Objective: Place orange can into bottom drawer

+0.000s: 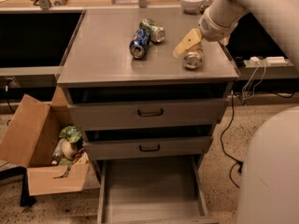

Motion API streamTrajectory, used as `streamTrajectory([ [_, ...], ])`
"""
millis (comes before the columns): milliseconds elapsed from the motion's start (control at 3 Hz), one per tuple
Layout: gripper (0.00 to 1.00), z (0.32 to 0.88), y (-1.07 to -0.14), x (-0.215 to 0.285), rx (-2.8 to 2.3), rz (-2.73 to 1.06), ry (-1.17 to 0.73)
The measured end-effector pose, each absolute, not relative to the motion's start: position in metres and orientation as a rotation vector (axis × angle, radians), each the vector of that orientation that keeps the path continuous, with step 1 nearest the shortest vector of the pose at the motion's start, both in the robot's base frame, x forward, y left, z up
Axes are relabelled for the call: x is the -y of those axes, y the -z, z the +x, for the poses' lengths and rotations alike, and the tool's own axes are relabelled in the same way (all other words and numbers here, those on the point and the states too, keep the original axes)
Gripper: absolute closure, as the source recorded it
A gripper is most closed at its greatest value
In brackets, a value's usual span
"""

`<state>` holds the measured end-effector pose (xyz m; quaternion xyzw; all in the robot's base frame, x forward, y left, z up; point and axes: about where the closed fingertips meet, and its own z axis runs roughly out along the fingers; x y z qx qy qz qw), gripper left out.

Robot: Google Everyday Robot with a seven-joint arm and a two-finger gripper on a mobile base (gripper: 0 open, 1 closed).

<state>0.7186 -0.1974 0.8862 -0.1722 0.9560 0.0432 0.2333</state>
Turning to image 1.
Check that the bottom open grey drawer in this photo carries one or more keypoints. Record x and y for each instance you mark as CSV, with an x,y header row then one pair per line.
x,y
160,190

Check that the brown cardboard box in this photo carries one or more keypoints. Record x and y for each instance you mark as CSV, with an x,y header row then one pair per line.
x,y
30,139

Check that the orange crushed soda can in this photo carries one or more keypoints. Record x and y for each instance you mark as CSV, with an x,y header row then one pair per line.
x,y
193,59

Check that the top grey drawer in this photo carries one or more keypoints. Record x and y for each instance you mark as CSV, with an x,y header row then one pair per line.
x,y
149,114

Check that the green soda can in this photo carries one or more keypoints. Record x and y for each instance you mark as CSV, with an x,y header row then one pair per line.
x,y
156,31

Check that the middle grey drawer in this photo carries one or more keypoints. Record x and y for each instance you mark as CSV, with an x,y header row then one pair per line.
x,y
142,148

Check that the white bowl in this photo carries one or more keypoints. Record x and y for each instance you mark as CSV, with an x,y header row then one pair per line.
x,y
191,6

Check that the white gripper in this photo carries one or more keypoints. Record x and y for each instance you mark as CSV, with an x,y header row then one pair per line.
x,y
214,29

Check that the blue Pepsi can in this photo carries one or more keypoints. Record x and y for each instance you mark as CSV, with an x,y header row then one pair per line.
x,y
140,43

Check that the white power strip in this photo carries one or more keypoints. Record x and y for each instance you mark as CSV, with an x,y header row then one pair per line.
x,y
268,61

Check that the grey drawer cabinet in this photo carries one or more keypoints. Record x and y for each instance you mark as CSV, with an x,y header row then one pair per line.
x,y
100,69

